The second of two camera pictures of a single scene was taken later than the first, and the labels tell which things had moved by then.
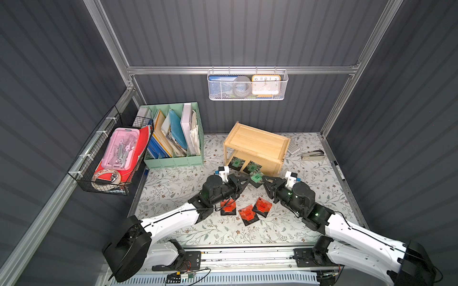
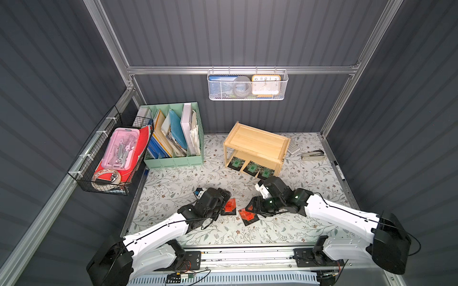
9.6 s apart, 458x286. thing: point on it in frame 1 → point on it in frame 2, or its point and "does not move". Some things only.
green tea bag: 236,163 does not move
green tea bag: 256,179 → 265,173
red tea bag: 228,207 does not move
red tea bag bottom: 248,215 does not move
